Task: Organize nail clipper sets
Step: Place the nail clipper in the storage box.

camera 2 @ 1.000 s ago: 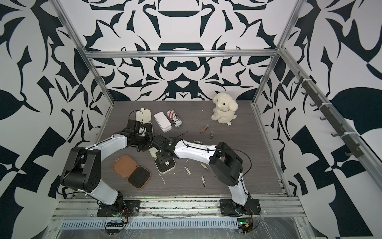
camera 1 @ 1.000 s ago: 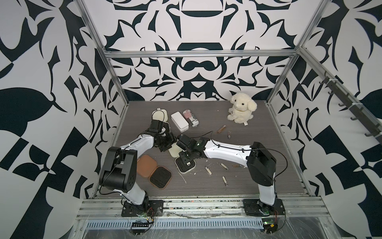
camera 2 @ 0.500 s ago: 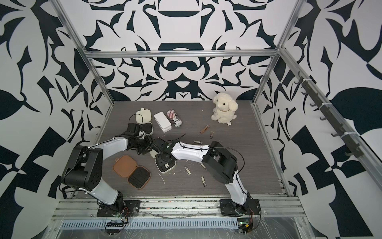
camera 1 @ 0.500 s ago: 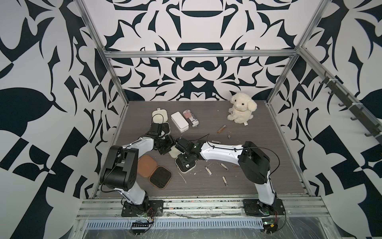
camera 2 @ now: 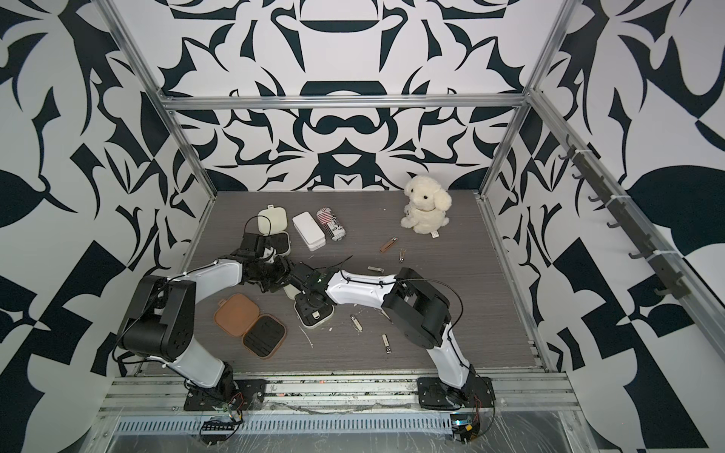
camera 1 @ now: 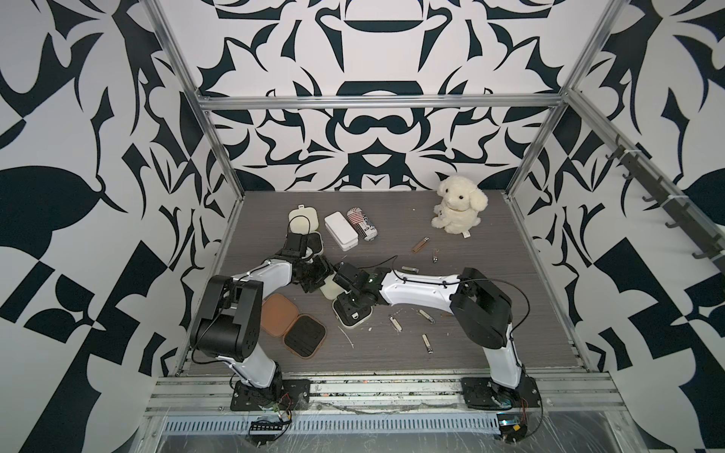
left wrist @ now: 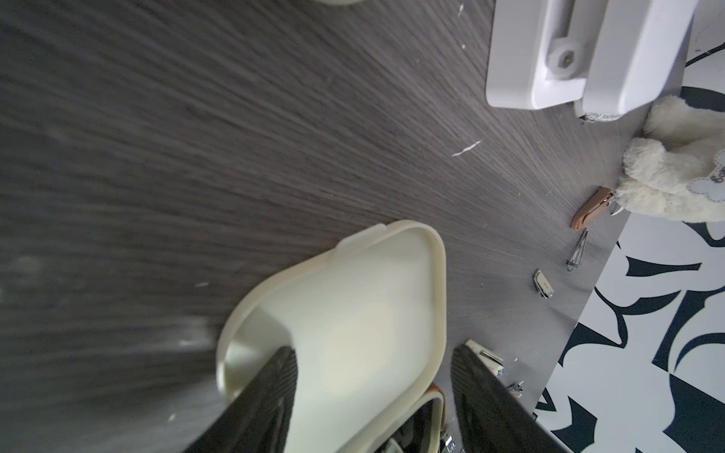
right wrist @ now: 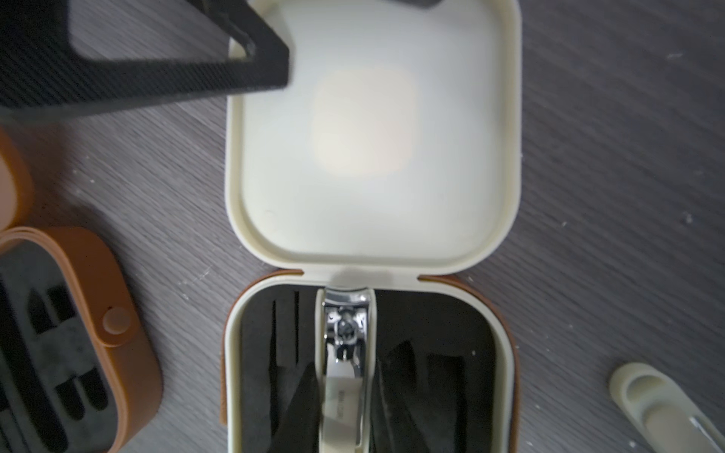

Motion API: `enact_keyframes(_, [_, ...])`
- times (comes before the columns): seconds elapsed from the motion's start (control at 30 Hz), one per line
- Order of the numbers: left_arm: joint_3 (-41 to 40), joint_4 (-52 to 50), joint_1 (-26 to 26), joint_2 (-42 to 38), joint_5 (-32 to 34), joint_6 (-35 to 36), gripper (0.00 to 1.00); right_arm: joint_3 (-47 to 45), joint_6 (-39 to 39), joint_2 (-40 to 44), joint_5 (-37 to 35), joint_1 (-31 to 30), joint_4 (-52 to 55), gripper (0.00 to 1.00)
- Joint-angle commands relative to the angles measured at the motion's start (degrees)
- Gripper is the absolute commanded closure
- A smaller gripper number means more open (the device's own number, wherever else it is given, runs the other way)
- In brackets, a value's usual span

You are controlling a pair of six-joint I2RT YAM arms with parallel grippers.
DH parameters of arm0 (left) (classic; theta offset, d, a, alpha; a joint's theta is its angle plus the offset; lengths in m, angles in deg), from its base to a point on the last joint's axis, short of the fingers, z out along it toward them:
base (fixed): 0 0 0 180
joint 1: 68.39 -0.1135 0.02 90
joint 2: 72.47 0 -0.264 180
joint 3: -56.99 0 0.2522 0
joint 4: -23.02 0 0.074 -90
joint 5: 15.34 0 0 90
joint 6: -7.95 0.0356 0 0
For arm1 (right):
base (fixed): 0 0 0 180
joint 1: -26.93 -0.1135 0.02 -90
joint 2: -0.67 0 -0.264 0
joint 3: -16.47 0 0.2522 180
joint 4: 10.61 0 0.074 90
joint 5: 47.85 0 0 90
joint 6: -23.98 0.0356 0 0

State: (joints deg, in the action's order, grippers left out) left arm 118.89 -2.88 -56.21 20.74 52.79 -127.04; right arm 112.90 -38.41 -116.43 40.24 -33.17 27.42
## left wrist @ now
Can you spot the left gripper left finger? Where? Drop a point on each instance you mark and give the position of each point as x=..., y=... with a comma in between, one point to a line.
x=258, y=420

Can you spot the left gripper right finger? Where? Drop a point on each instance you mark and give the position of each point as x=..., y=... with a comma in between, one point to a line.
x=490, y=419

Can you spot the cream nail clipper case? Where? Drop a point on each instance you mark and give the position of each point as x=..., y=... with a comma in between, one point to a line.
x=368, y=322

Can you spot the small silver clipper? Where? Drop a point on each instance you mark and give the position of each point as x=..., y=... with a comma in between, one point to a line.
x=542, y=284

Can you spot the brown nail file tool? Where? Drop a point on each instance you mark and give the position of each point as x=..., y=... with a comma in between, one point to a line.
x=596, y=205

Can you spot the white plush dog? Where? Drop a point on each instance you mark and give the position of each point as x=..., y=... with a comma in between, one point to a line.
x=671, y=171

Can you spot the flag pattern can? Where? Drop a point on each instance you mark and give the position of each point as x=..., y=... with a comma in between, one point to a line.
x=593, y=117

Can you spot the white rectangular box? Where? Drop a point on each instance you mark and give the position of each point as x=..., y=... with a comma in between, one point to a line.
x=611, y=57

